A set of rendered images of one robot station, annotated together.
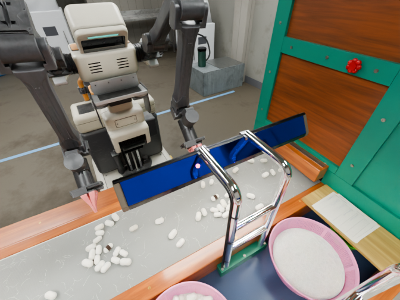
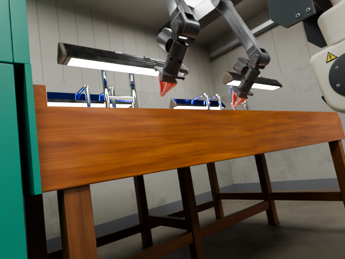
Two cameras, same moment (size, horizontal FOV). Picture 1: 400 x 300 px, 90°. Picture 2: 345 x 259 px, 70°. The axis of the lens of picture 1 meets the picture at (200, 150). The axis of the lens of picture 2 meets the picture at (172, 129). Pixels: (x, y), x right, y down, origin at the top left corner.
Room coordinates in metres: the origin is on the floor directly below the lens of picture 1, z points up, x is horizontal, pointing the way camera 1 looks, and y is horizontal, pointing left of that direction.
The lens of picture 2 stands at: (1.50, -0.16, 0.59)
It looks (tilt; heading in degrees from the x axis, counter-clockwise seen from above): 8 degrees up; 168
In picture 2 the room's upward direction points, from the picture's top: 9 degrees counter-clockwise
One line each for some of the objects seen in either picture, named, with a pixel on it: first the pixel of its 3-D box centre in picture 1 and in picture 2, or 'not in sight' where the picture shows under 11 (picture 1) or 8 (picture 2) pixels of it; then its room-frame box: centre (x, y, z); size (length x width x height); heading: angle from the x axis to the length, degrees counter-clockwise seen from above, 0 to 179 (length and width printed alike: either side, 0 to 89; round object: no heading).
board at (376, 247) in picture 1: (352, 224); not in sight; (0.37, -0.55, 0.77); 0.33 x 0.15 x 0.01; 27
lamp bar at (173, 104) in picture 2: not in sight; (199, 104); (-0.51, 0.53, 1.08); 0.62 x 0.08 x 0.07; 117
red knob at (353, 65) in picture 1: (354, 65); not in sight; (0.64, -0.49, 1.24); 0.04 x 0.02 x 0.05; 27
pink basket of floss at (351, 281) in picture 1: (306, 259); not in sight; (0.27, -0.36, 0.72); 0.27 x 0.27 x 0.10
